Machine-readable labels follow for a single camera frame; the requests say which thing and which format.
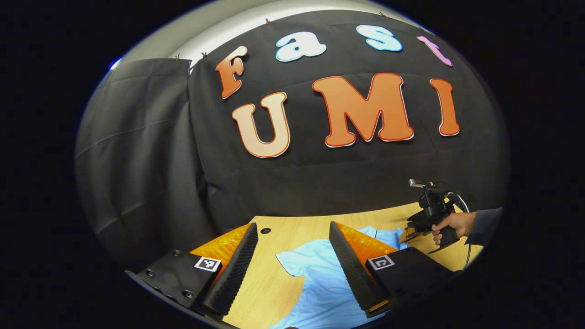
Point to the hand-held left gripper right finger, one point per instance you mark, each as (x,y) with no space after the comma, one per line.
(356,278)

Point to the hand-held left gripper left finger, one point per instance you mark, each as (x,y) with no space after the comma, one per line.
(231,278)

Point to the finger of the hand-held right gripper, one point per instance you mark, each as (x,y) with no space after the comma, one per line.
(415,233)

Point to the light blue T-shirt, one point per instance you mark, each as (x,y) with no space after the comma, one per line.
(320,283)

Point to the black backdrop cloth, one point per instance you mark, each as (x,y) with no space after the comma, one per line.
(320,183)

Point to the white ceiling light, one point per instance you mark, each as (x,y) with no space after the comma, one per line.
(115,64)

